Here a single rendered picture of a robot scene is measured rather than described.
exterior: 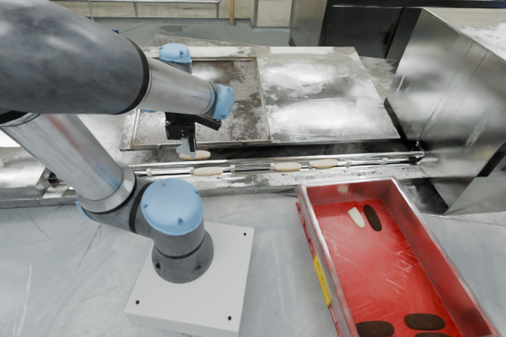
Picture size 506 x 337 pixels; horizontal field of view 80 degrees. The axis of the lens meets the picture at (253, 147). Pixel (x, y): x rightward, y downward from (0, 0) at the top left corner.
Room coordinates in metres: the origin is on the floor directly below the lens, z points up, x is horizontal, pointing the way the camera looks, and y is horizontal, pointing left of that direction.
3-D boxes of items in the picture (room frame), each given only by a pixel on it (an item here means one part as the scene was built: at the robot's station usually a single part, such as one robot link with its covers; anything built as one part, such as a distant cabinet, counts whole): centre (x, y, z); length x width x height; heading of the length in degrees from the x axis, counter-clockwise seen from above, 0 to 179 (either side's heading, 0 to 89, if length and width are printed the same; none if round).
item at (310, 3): (3.12, -1.35, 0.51); 1.93 x 1.05 x 1.02; 99
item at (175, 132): (0.69, 0.22, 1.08); 0.09 x 0.08 x 0.12; 99
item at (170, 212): (0.37, 0.16, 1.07); 0.13 x 0.12 x 0.14; 75
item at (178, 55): (0.69, 0.21, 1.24); 0.09 x 0.08 x 0.11; 165
